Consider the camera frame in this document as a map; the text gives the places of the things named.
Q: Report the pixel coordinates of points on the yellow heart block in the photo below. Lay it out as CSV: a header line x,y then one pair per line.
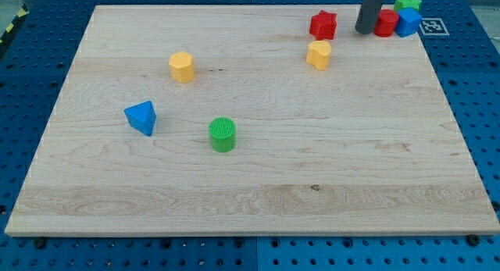
x,y
318,54

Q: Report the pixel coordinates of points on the red star block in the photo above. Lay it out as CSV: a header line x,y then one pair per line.
x,y
323,25

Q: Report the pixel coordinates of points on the green star block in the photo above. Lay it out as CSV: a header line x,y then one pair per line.
x,y
407,4

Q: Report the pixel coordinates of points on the green cylinder block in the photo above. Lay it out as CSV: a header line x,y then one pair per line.
x,y
222,132

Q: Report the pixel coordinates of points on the light wooden board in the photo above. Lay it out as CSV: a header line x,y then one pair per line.
x,y
367,147

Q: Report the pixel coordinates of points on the yellow hexagon block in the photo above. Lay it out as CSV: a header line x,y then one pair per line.
x,y
182,67

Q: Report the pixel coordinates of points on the blue triangle block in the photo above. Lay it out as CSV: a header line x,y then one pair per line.
x,y
141,117

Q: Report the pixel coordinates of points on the red cylinder block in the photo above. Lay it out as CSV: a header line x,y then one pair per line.
x,y
386,23

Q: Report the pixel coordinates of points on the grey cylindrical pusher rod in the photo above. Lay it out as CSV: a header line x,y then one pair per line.
x,y
368,15

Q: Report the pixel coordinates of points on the blue cube block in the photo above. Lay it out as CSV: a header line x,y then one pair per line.
x,y
408,22

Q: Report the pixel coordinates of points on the black white fiducial tag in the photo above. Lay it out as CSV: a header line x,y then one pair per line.
x,y
433,27

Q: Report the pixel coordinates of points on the black screw bottom left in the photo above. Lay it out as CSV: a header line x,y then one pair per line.
x,y
39,243

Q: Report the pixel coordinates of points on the black screw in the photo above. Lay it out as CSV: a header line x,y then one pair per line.
x,y
39,243
473,240

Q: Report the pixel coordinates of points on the black screw bottom right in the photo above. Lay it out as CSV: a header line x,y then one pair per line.
x,y
473,240

